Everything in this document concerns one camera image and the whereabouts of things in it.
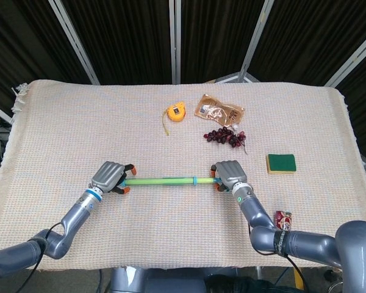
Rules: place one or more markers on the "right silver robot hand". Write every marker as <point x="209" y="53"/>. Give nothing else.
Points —
<point x="231" y="172"/>

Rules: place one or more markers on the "bunch of dark red grapes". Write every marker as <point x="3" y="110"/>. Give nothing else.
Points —
<point x="224" y="136"/>

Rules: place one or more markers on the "brown snack packet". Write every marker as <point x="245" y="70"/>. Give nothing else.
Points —
<point x="215" y="110"/>

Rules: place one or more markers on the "beige woven tablecloth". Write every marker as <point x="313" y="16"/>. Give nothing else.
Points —
<point x="170" y="219"/>

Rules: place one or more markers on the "red drink can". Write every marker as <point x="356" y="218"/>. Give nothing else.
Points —
<point x="282" y="218"/>

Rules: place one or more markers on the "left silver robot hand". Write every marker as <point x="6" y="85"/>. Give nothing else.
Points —
<point x="108" y="175"/>

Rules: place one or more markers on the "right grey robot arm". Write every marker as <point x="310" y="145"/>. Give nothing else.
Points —
<point x="262" y="219"/>

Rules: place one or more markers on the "green and blue air pump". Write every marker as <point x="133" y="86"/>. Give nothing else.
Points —
<point x="194" y="180"/>

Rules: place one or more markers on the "green and yellow sponge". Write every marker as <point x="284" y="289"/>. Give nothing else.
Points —
<point x="281" y="161"/>

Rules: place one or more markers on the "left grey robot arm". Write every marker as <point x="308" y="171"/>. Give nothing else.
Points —
<point x="73" y="216"/>

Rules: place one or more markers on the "grey robot torso base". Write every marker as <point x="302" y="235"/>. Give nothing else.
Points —
<point x="158" y="282"/>

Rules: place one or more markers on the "black folding screen panel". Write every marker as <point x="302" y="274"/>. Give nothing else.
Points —
<point x="119" y="39"/>
<point x="308" y="39"/>
<point x="364" y="100"/>
<point x="18" y="45"/>
<point x="213" y="36"/>

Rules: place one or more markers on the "yellow tape measure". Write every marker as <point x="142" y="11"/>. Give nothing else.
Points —
<point x="175" y="113"/>

